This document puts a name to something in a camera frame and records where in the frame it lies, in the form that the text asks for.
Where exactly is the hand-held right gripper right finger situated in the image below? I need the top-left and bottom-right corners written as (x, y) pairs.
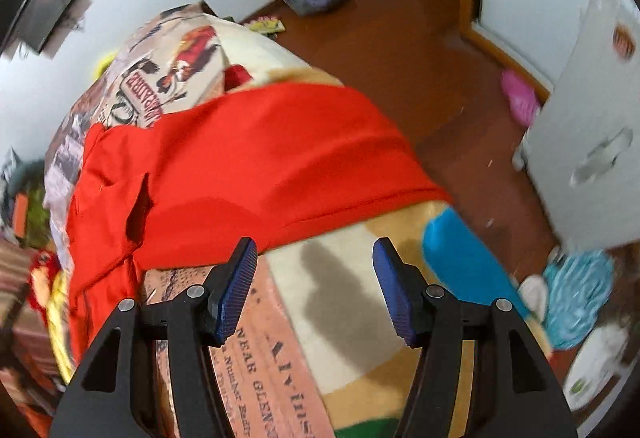
top-left (372, 237), bottom-right (578, 438)

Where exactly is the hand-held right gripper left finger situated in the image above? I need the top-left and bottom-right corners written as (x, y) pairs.
top-left (50, 236), bottom-right (259, 438)

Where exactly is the white plastic bag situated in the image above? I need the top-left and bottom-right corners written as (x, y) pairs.
top-left (562, 323), bottom-right (631, 411)

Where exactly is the red plush toy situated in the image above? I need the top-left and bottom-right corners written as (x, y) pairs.
top-left (27, 250), bottom-right (66, 319)

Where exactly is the striped brown curtain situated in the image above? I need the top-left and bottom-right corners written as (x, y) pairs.
top-left (0, 238), bottom-right (66, 399)

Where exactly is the colourful snack packet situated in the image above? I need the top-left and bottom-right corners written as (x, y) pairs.
top-left (248, 15), bottom-right (286, 35)

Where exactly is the orange box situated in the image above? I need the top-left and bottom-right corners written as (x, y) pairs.
top-left (14, 195), bottom-right (30, 231)

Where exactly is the red garment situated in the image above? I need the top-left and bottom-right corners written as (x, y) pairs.
top-left (65, 82), bottom-right (453, 364)

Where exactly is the printed blanket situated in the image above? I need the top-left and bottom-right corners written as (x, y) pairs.
top-left (42, 0), bottom-right (551, 438)

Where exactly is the teal cloth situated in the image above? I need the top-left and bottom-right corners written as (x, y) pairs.
top-left (542, 248), bottom-right (615, 351)

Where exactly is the pink slipper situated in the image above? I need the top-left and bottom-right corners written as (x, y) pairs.
top-left (501, 70), bottom-right (542, 126)

